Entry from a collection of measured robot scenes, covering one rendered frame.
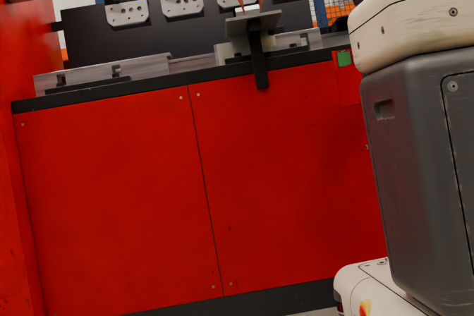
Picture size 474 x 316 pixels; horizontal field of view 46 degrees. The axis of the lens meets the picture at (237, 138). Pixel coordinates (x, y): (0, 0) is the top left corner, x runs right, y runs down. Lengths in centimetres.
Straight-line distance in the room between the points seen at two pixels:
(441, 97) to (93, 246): 140
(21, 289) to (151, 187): 52
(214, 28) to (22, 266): 133
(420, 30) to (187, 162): 120
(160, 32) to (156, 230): 104
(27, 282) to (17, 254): 9
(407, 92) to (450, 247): 23
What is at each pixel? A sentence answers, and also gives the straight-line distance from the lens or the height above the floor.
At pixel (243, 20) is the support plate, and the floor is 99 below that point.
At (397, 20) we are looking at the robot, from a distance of 83.
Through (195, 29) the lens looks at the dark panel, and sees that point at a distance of 258.
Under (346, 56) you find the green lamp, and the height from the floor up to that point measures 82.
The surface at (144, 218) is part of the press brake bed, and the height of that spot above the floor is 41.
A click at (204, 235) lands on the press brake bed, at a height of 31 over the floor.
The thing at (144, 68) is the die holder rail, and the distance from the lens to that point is 204.
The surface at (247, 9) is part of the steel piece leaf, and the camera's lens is 200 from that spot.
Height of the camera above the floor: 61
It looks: level
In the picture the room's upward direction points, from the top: 10 degrees counter-clockwise
